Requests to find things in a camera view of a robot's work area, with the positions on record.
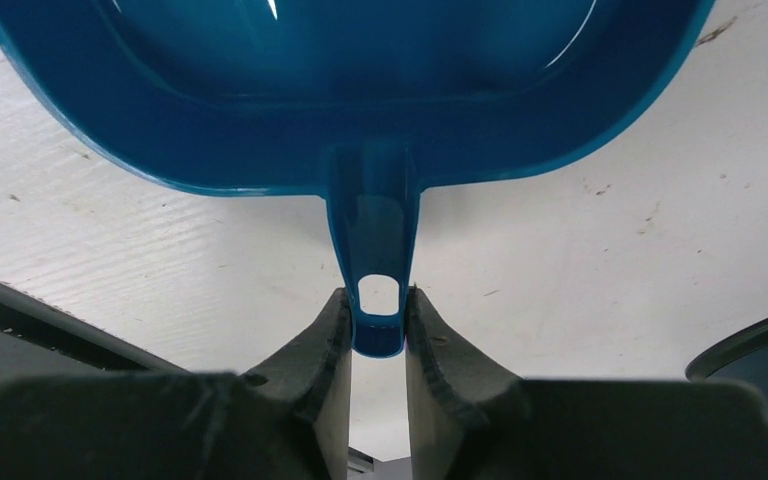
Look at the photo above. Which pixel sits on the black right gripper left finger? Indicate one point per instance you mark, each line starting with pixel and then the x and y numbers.
pixel 285 418

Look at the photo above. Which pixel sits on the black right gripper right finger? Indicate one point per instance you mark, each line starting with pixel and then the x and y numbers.
pixel 471 418

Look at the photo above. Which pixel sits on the blue plastic dustpan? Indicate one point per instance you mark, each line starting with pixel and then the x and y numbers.
pixel 365 104

